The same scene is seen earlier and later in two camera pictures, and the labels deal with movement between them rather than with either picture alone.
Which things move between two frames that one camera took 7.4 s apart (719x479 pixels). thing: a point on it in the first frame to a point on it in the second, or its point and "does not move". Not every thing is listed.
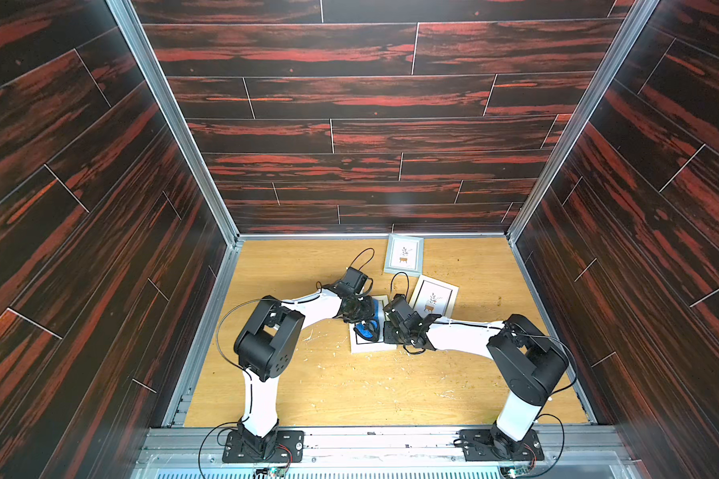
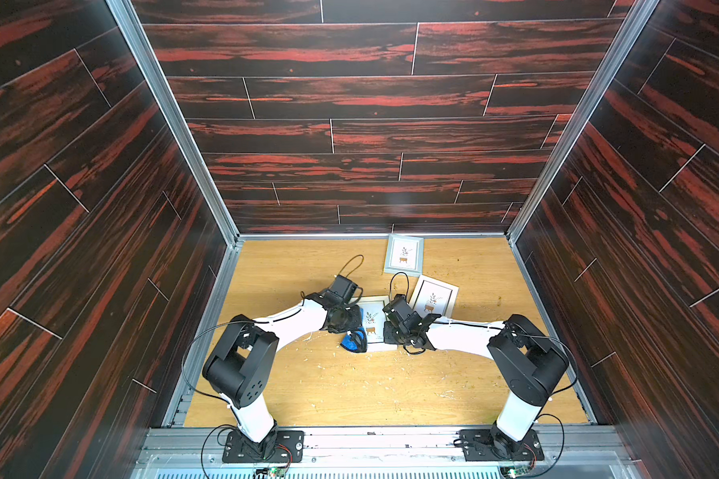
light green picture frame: [404, 253] does not move
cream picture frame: [432, 296] does not move
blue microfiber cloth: [368, 328] to [357, 341]
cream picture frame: [359, 344] does not move
